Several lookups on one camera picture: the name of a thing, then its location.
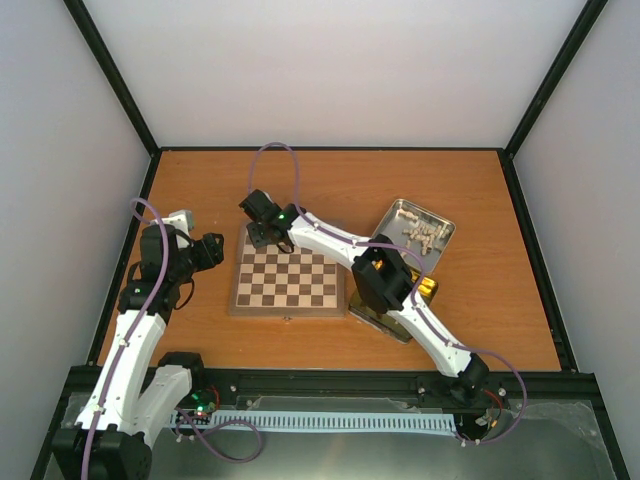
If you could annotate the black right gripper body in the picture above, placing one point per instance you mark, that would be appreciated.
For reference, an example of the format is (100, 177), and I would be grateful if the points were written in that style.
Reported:
(258, 241)

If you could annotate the light blue cable duct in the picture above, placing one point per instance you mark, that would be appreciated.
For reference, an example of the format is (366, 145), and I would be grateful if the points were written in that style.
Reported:
(330, 422)

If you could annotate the gold tin tray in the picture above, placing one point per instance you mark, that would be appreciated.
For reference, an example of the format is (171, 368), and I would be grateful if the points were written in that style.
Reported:
(384, 323)

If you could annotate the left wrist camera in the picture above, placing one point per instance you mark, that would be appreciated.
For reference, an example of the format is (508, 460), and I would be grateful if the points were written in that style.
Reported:
(181, 219)

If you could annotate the black frame post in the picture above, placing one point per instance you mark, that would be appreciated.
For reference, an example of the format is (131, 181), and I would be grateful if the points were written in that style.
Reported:
(94, 40)
(574, 40)

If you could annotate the pile of white chess pieces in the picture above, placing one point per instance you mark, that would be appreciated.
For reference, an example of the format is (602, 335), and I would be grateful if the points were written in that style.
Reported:
(426, 231)

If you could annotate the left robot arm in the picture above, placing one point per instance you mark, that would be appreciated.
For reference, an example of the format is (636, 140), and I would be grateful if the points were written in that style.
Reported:
(114, 434)

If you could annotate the wooden folding chess board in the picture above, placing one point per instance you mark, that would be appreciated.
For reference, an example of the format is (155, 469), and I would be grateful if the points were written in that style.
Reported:
(270, 283)

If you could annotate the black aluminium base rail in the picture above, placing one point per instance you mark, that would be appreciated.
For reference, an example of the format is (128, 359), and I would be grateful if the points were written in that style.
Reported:
(426, 389)

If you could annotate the black frame post left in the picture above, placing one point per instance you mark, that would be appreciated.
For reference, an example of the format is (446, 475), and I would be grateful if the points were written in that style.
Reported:
(94, 40)

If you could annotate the small green circuit board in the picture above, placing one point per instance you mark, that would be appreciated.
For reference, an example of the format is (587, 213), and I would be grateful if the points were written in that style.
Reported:
(205, 402)

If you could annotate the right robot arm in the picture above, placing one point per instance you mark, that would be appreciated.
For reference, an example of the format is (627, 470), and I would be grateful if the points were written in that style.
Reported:
(382, 278)

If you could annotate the silver tin tray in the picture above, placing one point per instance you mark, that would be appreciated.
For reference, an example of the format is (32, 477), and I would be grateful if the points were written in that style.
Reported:
(392, 225)

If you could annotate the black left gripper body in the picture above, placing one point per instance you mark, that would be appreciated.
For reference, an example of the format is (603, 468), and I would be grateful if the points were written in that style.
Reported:
(210, 256)

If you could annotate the black frame post right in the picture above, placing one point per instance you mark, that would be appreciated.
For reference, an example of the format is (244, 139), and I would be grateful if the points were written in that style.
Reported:
(574, 40)

